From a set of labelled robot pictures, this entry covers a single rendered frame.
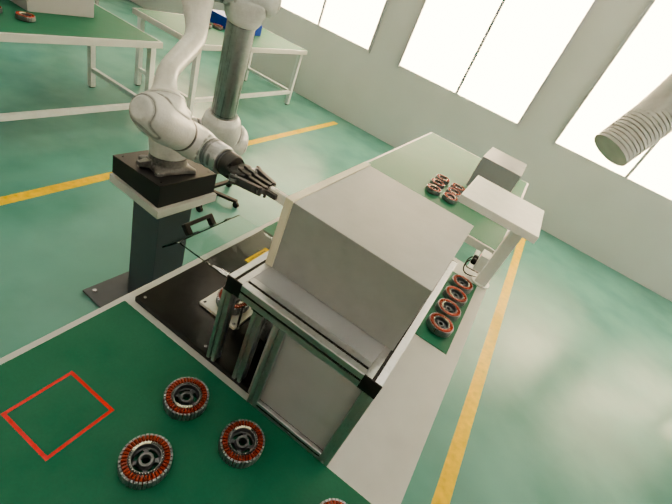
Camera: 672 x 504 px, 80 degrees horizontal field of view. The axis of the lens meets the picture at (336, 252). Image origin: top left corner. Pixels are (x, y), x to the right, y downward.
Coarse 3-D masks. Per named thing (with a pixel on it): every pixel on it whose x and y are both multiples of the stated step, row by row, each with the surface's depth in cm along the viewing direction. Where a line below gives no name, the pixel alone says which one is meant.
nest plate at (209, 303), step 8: (208, 296) 132; (216, 296) 134; (200, 304) 130; (208, 304) 130; (216, 304) 131; (216, 312) 128; (248, 312) 133; (232, 320) 128; (240, 320) 129; (232, 328) 126
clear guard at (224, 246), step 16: (224, 224) 118; (240, 224) 121; (176, 240) 112; (192, 240) 108; (208, 240) 110; (224, 240) 113; (240, 240) 115; (256, 240) 118; (208, 256) 105; (224, 256) 107; (240, 256) 110; (224, 272) 103
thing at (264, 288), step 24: (264, 264) 103; (240, 288) 95; (264, 288) 96; (288, 288) 99; (264, 312) 94; (288, 312) 92; (312, 312) 95; (336, 312) 98; (312, 336) 89; (336, 336) 92; (360, 336) 94; (408, 336) 100; (336, 360) 88; (360, 360) 89; (384, 360) 92; (360, 384) 87
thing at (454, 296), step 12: (456, 276) 197; (456, 288) 188; (468, 288) 192; (444, 300) 177; (456, 300) 181; (444, 312) 171; (456, 312) 173; (432, 324) 161; (444, 324) 167; (444, 336) 162
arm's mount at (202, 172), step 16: (128, 160) 168; (128, 176) 168; (144, 176) 162; (176, 176) 169; (192, 176) 173; (208, 176) 179; (144, 192) 165; (160, 192) 160; (176, 192) 168; (192, 192) 176; (208, 192) 185
